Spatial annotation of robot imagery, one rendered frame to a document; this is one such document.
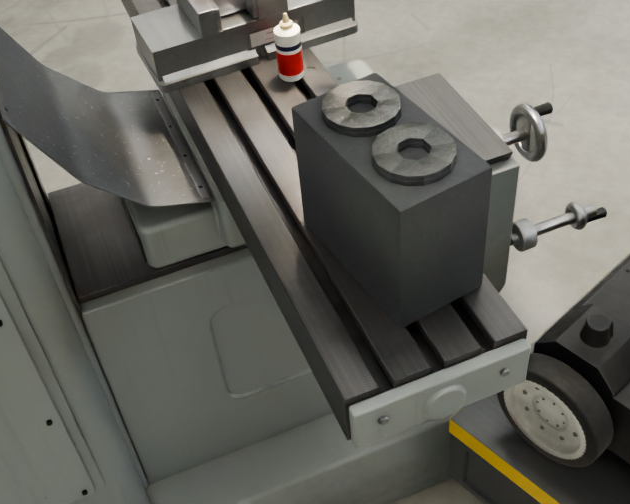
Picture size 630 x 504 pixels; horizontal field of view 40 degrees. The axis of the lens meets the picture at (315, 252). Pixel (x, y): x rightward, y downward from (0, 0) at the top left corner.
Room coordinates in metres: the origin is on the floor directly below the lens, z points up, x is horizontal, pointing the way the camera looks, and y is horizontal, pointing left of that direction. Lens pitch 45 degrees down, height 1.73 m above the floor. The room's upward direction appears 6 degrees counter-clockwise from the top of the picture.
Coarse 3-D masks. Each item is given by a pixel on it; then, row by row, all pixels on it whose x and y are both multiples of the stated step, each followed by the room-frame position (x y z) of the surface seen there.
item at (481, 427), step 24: (480, 408) 0.88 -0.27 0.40; (456, 432) 0.85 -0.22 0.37; (480, 432) 0.83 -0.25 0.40; (504, 432) 0.82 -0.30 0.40; (456, 456) 0.85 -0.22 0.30; (480, 456) 0.81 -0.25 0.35; (504, 456) 0.77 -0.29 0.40; (528, 456) 0.77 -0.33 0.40; (600, 456) 0.76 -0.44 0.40; (456, 480) 0.84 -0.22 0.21; (480, 480) 0.81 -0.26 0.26; (504, 480) 0.77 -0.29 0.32; (528, 480) 0.73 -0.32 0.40; (552, 480) 0.72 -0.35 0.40; (576, 480) 0.72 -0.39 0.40; (600, 480) 0.71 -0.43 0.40; (624, 480) 0.71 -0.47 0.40
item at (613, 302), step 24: (624, 264) 1.01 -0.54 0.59; (600, 288) 0.96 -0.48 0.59; (624, 288) 0.96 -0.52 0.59; (576, 312) 0.91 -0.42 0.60; (600, 312) 0.89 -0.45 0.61; (624, 312) 0.91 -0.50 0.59; (552, 336) 0.87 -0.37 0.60; (576, 336) 0.85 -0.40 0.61; (600, 336) 0.83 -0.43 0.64; (624, 336) 0.84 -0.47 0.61; (576, 360) 0.81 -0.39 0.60; (600, 360) 0.80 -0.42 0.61; (624, 360) 0.81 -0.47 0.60; (600, 384) 0.78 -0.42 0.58; (624, 384) 0.78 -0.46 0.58; (624, 408) 0.74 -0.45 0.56; (624, 432) 0.73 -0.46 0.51; (624, 456) 0.72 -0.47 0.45
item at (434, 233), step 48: (336, 96) 0.82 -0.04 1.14; (384, 96) 0.81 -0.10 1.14; (336, 144) 0.75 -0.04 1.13; (384, 144) 0.73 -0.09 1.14; (432, 144) 0.72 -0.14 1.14; (336, 192) 0.75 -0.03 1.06; (384, 192) 0.67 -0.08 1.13; (432, 192) 0.66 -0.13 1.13; (480, 192) 0.68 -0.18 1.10; (336, 240) 0.75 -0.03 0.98; (384, 240) 0.66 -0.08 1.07; (432, 240) 0.65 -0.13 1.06; (480, 240) 0.68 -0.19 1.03; (384, 288) 0.66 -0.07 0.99; (432, 288) 0.65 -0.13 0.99
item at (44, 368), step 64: (0, 128) 0.90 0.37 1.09; (0, 192) 0.87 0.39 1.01; (0, 256) 0.85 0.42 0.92; (0, 320) 0.82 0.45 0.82; (64, 320) 0.87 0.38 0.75; (0, 384) 0.81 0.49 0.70; (64, 384) 0.84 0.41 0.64; (0, 448) 0.79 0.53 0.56; (64, 448) 0.82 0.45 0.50; (128, 448) 0.89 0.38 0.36
